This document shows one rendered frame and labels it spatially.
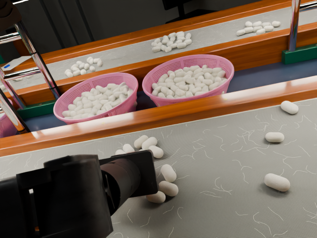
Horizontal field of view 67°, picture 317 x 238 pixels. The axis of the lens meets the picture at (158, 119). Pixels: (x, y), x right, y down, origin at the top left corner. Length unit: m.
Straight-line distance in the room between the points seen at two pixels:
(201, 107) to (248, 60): 0.38
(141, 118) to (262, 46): 0.50
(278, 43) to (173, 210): 0.67
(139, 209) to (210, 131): 0.22
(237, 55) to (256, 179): 0.52
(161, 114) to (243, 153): 0.21
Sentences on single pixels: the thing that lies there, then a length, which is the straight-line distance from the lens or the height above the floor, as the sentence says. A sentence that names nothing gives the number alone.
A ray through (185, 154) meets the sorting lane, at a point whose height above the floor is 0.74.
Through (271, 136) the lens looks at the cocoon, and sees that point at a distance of 0.49.
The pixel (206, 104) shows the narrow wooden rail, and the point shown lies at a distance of 0.57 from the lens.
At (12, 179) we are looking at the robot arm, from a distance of 0.22.
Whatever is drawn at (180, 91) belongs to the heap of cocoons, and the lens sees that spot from 0.68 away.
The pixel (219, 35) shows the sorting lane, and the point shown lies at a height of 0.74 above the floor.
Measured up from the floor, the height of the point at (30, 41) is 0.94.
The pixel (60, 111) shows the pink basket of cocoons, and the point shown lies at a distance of 0.80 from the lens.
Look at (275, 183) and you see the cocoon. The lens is 0.42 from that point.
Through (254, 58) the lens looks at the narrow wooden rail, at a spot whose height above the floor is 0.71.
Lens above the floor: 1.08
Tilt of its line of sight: 35 degrees down
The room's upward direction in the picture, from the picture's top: 16 degrees counter-clockwise
